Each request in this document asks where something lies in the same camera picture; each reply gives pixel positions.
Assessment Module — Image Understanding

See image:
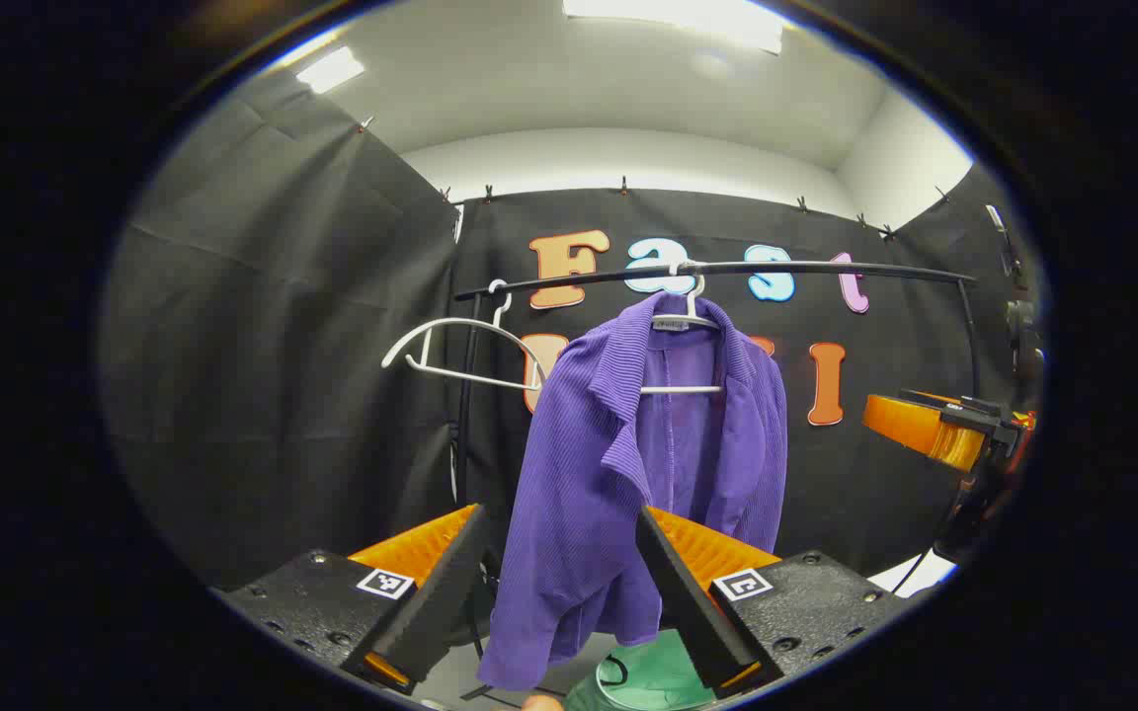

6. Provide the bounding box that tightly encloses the purple ribbed shirt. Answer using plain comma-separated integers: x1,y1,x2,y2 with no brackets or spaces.
477,291,789,692

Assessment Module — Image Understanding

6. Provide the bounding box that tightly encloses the green laundry hamper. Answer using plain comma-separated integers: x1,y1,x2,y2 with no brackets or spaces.
564,630,718,711

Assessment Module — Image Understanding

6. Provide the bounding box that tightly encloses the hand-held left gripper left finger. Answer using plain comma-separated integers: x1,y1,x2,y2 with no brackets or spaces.
213,502,493,697

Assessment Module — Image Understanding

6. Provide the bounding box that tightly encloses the black metal clothes rack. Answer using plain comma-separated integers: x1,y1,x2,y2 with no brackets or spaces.
450,259,983,510

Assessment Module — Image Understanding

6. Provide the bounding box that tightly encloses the small ceiling light panel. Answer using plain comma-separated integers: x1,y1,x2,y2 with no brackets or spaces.
294,45,367,96

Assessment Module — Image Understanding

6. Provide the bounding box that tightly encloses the white plastic clothes hanger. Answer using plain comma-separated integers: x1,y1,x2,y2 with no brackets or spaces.
381,279,547,393
640,262,725,396

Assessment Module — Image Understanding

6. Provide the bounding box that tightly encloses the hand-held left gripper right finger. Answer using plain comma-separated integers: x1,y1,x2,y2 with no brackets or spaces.
634,506,911,698

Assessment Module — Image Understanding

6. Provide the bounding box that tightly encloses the black backdrop cloth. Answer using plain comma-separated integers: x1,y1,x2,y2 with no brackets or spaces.
100,69,1044,593

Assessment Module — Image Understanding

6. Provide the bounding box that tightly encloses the white floor sheet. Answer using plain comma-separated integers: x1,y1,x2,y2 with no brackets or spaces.
868,550,958,599

